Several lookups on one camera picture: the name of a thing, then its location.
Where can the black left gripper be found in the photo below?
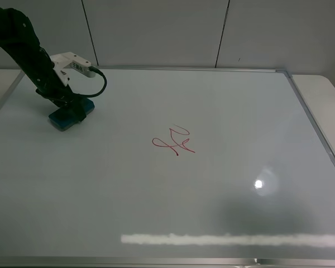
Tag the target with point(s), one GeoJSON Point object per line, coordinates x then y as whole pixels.
{"type": "Point", "coordinates": [49, 86]}

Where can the blue whiteboard eraser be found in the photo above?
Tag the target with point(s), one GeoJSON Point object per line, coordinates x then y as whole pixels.
{"type": "Point", "coordinates": [62, 119]}

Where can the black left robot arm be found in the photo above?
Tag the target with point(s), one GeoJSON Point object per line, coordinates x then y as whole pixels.
{"type": "Point", "coordinates": [19, 41]}

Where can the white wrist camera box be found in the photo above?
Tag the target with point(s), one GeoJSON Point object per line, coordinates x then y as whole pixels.
{"type": "Point", "coordinates": [73, 61]}

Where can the white whiteboard with aluminium frame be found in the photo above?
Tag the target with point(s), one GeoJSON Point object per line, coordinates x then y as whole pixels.
{"type": "Point", "coordinates": [258, 191]}

